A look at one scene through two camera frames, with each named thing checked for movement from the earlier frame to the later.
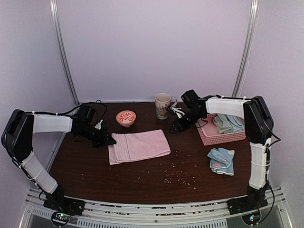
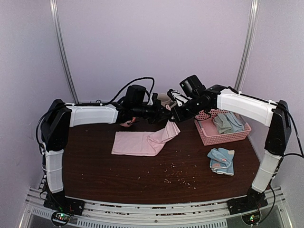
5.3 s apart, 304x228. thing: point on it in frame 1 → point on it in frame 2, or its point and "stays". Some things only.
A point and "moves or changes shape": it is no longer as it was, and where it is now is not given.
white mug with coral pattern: (162, 101) stays
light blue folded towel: (237, 123) stays
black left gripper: (103, 133) → (159, 116)
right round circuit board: (251, 219) stays
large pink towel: (138, 145) moves or changes shape
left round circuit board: (60, 218) stays
